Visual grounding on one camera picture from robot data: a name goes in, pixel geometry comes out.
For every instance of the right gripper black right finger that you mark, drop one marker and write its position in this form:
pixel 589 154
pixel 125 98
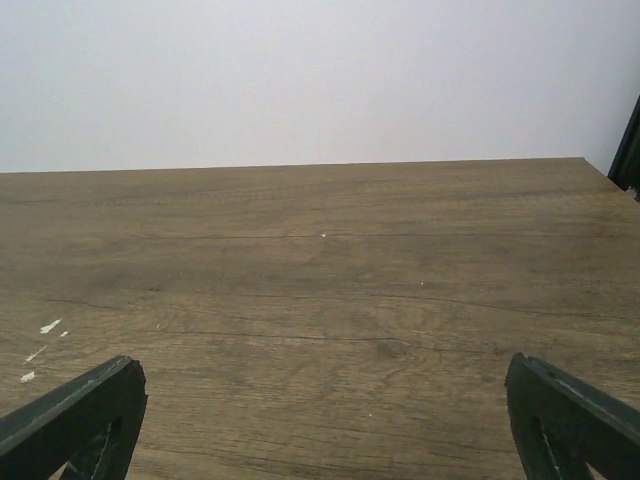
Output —
pixel 564 428

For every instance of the black aluminium frame post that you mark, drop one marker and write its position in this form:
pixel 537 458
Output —
pixel 624 171

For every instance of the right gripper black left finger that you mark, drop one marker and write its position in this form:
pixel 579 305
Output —
pixel 86 428

